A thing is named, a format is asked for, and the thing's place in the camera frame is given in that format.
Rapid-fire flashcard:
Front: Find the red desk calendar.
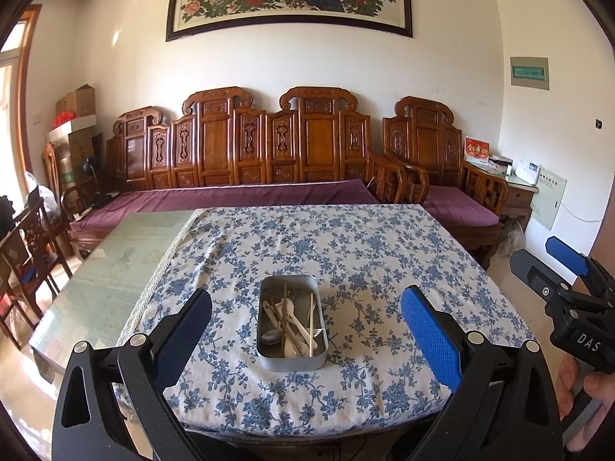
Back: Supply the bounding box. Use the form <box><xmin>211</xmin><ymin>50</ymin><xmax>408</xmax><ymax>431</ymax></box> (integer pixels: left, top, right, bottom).
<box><xmin>464</xmin><ymin>137</ymin><xmax>492</xmax><ymax>161</ymax></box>

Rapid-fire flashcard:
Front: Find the white plastic fork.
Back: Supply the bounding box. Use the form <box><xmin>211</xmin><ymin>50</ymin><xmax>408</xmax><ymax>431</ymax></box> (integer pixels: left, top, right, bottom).
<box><xmin>295</xmin><ymin>317</ymin><xmax>326</xmax><ymax>349</ymax></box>

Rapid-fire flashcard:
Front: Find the white wall distribution box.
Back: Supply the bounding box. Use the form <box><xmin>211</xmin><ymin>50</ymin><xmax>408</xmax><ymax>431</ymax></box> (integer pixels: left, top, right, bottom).
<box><xmin>531</xmin><ymin>166</ymin><xmax>568</xmax><ymax>231</ymax></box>

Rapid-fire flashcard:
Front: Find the black bag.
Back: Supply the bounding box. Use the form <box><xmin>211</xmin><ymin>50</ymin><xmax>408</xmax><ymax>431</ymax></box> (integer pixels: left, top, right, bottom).
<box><xmin>0</xmin><ymin>194</ymin><xmax>15</xmax><ymax>241</ymax></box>

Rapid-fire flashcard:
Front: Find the large cardboard box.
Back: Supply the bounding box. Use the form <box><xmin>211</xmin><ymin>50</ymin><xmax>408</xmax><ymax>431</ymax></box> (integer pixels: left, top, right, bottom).
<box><xmin>50</xmin><ymin>129</ymin><xmax>94</xmax><ymax>188</ymax></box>

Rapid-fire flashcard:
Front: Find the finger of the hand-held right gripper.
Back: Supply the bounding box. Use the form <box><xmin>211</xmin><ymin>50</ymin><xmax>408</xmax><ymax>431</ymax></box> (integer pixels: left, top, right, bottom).
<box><xmin>545</xmin><ymin>236</ymin><xmax>615</xmax><ymax>298</ymax></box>
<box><xmin>509</xmin><ymin>249</ymin><xmax>575</xmax><ymax>315</ymax></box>

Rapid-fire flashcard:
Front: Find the clear plastic bag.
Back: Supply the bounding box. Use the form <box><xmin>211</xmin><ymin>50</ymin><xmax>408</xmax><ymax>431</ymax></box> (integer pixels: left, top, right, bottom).
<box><xmin>24</xmin><ymin>172</ymin><xmax>63</xmax><ymax>212</ymax></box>

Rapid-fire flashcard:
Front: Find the grey wall panel green strip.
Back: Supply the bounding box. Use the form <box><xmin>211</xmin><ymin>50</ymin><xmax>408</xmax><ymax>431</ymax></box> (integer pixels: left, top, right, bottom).
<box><xmin>509</xmin><ymin>56</ymin><xmax>550</xmax><ymax>91</ymax></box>

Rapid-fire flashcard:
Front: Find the long carved wooden sofa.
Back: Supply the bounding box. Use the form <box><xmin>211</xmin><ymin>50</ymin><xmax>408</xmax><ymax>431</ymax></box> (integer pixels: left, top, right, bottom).
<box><xmin>70</xmin><ymin>86</ymin><xmax>409</xmax><ymax>260</ymax></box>

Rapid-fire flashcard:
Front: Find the white flat box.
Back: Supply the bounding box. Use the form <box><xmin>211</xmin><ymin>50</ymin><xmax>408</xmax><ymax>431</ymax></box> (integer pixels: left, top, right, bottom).
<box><xmin>47</xmin><ymin>116</ymin><xmax>97</xmax><ymax>142</ymax></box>

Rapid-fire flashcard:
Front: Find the person's right hand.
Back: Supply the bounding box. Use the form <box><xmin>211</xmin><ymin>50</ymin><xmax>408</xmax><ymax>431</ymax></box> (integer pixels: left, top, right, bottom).
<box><xmin>556</xmin><ymin>358</ymin><xmax>615</xmax><ymax>423</ymax></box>

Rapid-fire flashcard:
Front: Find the white soup spoon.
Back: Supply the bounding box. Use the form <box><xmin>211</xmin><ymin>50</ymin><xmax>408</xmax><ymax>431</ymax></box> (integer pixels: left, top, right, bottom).
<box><xmin>262</xmin><ymin>300</ymin><xmax>284</xmax><ymax>332</ymax></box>

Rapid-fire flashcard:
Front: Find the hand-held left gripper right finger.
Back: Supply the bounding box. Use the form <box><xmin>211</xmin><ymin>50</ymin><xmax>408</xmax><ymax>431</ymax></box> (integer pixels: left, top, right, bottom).
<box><xmin>400</xmin><ymin>284</ymin><xmax>563</xmax><ymax>461</ymax></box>

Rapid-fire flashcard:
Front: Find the purple armchair cushion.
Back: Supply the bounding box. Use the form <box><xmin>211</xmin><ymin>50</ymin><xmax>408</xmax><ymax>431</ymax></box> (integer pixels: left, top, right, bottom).
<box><xmin>423</xmin><ymin>186</ymin><xmax>500</xmax><ymax>227</ymax></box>

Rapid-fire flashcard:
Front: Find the grey fluffy duster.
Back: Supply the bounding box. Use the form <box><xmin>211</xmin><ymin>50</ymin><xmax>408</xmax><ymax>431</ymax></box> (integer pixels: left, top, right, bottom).
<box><xmin>497</xmin><ymin>218</ymin><xmax>527</xmax><ymax>256</ymax></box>

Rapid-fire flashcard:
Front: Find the carved wooden armchair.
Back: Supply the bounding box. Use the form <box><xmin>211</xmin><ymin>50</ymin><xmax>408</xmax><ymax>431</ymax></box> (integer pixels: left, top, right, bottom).
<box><xmin>382</xmin><ymin>96</ymin><xmax>510</xmax><ymax>270</ymax></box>

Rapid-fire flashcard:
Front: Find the large white plastic spoon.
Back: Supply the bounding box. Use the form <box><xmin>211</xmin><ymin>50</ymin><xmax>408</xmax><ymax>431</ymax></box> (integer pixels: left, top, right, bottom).
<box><xmin>283</xmin><ymin>300</ymin><xmax>308</xmax><ymax>360</ymax></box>

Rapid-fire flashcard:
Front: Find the small cardboard box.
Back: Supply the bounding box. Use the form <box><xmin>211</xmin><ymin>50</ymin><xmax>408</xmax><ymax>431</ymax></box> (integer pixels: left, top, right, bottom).
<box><xmin>55</xmin><ymin>84</ymin><xmax>97</xmax><ymax>121</ymax></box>

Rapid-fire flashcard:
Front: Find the rectangular metal tray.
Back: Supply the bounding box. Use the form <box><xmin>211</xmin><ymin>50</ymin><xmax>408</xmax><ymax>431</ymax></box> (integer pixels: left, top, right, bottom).
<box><xmin>256</xmin><ymin>275</ymin><xmax>330</xmax><ymax>373</ymax></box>

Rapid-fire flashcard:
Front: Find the blue floral tablecloth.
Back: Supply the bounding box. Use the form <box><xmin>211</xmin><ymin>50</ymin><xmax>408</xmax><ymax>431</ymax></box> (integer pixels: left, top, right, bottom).
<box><xmin>115</xmin><ymin>204</ymin><xmax>536</xmax><ymax>430</ymax></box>

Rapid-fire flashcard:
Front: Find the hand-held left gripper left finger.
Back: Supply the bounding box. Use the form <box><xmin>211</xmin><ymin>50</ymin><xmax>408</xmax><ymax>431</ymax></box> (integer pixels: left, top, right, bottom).
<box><xmin>50</xmin><ymin>288</ymin><xmax>213</xmax><ymax>461</ymax></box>

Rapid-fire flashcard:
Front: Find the wooden side table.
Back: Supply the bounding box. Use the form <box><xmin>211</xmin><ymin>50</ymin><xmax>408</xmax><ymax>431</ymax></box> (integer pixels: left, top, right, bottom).
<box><xmin>464</xmin><ymin>161</ymin><xmax>534</xmax><ymax>231</ymax></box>

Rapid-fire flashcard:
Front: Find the black desk lamp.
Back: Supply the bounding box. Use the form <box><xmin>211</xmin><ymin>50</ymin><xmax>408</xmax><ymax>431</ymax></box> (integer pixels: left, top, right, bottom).
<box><xmin>79</xmin><ymin>156</ymin><xmax>111</xmax><ymax>207</ymax></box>

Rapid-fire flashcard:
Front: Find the white desk telephone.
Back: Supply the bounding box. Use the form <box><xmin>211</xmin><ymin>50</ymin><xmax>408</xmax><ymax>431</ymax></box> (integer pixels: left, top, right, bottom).
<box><xmin>512</xmin><ymin>158</ymin><xmax>541</xmax><ymax>184</ymax></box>

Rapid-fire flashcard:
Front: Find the wooden door frame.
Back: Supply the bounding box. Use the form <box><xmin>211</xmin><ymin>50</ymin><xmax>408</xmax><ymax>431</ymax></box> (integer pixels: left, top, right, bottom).
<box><xmin>0</xmin><ymin>5</ymin><xmax>44</xmax><ymax>202</ymax></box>

